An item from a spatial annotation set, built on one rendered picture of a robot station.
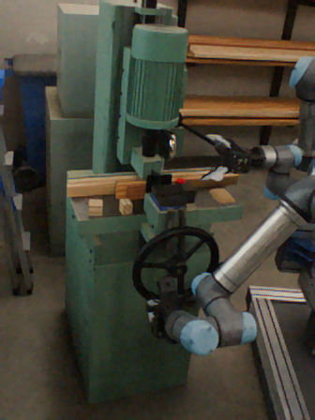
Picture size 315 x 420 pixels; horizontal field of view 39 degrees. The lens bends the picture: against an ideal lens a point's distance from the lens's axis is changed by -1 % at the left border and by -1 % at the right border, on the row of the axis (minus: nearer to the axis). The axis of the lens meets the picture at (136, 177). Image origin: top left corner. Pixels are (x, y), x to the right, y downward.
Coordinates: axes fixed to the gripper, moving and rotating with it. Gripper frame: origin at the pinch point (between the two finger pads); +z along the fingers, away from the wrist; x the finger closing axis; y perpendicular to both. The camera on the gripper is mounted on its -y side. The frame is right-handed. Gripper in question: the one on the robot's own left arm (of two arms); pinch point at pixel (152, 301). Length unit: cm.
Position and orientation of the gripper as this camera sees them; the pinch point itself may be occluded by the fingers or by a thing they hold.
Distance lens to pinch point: 139.4
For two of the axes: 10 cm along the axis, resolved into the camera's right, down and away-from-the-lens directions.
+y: 0.2, 10.0, -0.6
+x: 9.5, 0.0, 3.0
